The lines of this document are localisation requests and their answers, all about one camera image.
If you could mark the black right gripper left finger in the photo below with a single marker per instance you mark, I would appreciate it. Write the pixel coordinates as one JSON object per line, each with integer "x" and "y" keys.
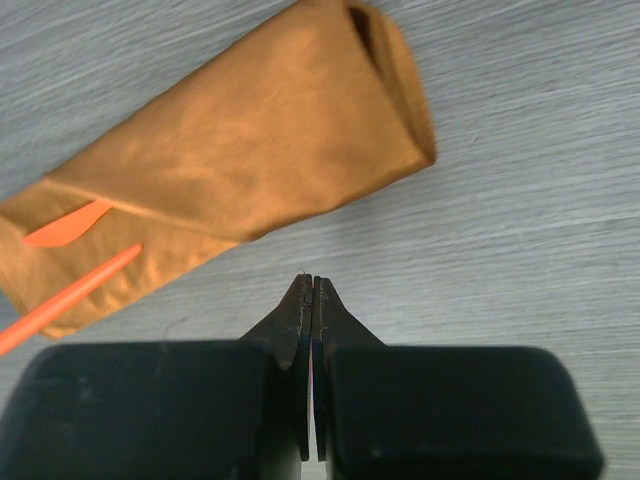
{"x": 286, "y": 331}

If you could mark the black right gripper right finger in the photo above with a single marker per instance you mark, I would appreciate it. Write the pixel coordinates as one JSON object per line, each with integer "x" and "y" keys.
{"x": 332, "y": 326}

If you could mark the orange cloth napkin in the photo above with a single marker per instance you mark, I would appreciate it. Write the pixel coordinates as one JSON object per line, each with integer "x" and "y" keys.
{"x": 320, "y": 105}

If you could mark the orange plastic fork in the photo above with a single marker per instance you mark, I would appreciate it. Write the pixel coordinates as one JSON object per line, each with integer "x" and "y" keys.
{"x": 51, "y": 309}

